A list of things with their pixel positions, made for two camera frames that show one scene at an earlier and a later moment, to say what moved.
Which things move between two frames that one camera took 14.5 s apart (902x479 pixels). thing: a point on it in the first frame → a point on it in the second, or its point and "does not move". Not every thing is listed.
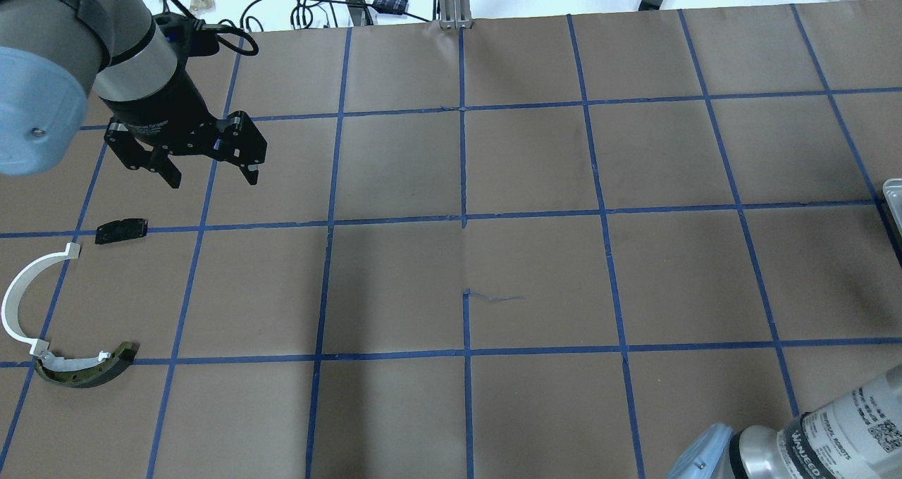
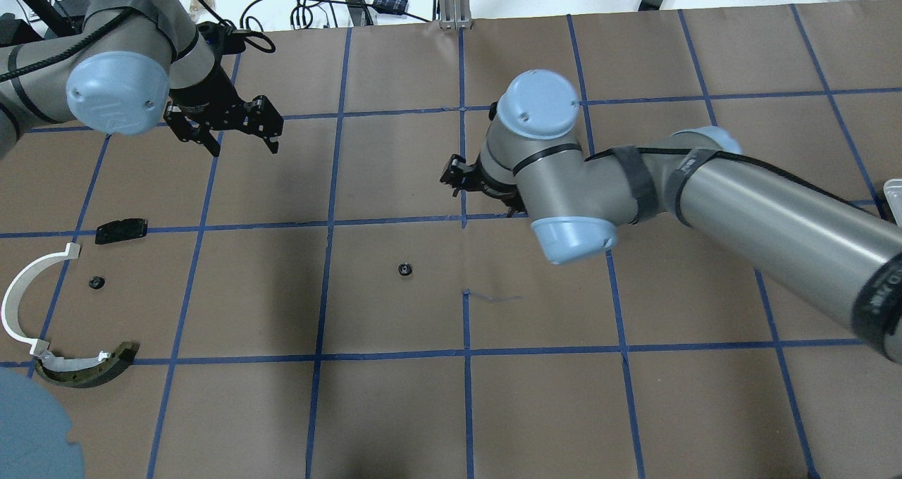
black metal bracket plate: [121, 229] does not move
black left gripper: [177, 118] → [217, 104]
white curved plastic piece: [10, 296] does not move
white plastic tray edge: [892, 189] does not move
